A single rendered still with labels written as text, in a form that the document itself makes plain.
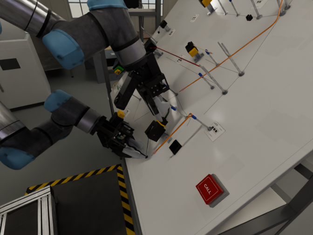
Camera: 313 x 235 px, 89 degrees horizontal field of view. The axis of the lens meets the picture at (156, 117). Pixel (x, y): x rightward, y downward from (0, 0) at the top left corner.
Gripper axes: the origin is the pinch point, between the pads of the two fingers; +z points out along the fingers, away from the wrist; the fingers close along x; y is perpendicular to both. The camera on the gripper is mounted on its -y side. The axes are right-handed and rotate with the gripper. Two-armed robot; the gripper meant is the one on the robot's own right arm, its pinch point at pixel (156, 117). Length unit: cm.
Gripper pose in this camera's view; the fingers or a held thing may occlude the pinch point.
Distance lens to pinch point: 54.3
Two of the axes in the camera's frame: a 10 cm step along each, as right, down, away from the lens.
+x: -3.9, -4.5, 8.0
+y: 8.4, -5.4, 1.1
